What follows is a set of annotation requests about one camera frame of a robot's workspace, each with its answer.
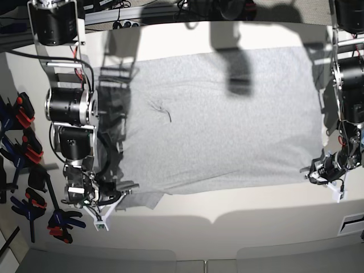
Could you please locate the gripper left of image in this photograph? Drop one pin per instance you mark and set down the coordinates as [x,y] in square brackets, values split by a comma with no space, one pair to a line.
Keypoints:
[97,197]

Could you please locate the gripper right of image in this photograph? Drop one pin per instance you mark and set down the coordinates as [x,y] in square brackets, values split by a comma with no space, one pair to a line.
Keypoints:
[329,169]

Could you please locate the grey T-shirt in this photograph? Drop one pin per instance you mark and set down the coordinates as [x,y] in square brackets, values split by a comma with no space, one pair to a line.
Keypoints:
[221,120]

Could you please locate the large black bar clamp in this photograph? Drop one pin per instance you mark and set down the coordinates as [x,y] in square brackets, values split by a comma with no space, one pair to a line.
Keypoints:
[61,221]

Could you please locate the blue orange bar clamp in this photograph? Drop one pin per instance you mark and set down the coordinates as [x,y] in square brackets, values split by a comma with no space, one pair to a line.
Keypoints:
[27,154]
[17,116]
[32,208]

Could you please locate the black strip at table edge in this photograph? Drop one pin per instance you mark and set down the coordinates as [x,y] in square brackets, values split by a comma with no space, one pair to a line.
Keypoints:
[9,241]

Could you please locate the upper blue orange bar clamp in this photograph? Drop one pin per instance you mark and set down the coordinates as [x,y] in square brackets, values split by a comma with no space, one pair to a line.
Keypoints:
[17,116]

